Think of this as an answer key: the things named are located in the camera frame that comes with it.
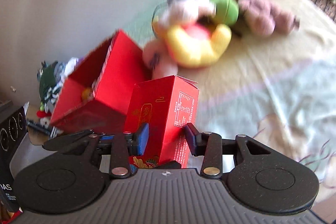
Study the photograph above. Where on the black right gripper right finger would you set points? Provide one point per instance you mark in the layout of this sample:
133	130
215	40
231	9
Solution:
213	147

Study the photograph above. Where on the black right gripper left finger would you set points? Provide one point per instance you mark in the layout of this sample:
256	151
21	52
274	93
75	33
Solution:
119	147

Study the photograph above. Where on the tall red carton box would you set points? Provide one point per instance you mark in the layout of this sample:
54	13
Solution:
167	105

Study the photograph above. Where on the open red storage box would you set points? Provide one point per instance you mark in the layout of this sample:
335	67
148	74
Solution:
96	95

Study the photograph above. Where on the pale patterned bed sheet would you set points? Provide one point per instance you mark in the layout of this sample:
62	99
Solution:
279	89

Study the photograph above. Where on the small pink plush ball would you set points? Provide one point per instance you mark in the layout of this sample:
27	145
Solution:
156	57

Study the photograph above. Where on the dark green patterned plush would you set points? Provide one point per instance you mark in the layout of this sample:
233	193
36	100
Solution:
51	78

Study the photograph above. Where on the yellow and red plush toy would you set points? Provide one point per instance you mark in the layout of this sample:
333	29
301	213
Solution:
195	45

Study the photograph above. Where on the black box with dials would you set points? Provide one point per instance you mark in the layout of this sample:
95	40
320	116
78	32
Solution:
13	136

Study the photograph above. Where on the green round plush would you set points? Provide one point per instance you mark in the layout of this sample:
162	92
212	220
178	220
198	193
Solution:
227	12

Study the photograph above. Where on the pink plush toy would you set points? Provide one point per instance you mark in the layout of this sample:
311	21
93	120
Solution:
264	17

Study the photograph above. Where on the white plush toy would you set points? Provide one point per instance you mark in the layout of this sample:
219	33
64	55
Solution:
185	12

